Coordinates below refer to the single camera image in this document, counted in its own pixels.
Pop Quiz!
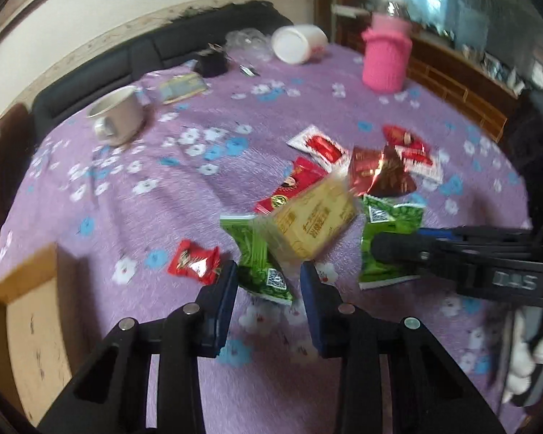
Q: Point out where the dark red foil snack packet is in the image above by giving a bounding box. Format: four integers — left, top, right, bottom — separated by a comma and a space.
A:
348, 146, 418, 198

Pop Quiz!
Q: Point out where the black cup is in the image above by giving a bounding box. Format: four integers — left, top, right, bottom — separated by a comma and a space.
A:
194, 44, 229, 77

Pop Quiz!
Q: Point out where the white mug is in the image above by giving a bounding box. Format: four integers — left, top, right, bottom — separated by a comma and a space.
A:
87, 85, 148, 146

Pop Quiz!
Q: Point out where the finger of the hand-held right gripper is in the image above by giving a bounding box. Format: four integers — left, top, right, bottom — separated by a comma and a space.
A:
417, 225, 535, 248
372, 232, 485, 277

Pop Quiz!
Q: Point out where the black sofa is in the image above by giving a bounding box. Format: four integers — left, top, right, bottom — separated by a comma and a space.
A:
31, 1, 295, 139

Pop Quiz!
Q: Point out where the person's right hand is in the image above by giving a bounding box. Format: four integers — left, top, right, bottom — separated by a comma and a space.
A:
501, 310, 543, 406

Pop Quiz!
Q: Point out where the white plastic jar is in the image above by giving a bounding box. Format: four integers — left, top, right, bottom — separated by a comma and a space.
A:
270, 24, 329, 65

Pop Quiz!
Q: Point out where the cardboard box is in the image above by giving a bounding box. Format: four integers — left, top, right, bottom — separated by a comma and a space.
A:
0, 244, 80, 426

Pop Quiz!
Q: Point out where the pink knitted bottle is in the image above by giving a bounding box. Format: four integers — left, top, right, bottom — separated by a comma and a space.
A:
361, 2, 412, 95

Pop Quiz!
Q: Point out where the small red candy packet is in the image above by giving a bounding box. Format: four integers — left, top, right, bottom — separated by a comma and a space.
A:
168, 239, 222, 285

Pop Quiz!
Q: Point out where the yellow snack packet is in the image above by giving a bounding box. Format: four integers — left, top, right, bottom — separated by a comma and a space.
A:
258, 175, 359, 263

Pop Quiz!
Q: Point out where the brown chair back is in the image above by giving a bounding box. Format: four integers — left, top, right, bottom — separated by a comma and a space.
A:
0, 104, 37, 245

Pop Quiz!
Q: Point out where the green yellow booklet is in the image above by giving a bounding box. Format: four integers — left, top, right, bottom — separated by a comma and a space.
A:
157, 73, 208, 105

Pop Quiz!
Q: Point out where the wooden cabinet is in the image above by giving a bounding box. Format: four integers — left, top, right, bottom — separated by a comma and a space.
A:
314, 0, 532, 143

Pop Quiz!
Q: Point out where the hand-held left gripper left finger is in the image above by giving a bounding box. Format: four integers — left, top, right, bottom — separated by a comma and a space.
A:
36, 260, 240, 434

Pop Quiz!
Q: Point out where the white paper roll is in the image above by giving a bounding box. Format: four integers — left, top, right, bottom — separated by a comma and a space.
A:
331, 4, 365, 19

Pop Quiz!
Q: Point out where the red snack packet with face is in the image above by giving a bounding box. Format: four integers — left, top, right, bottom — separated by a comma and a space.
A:
254, 157, 329, 215

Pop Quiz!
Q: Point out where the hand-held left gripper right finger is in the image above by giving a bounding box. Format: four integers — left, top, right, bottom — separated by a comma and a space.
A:
300, 262, 510, 434

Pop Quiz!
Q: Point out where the white red snack packet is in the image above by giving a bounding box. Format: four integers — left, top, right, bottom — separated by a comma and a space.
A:
396, 145, 444, 184
287, 125, 350, 173

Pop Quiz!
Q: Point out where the green snack packet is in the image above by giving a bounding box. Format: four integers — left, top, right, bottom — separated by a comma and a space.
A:
220, 216, 295, 306
359, 194, 426, 291

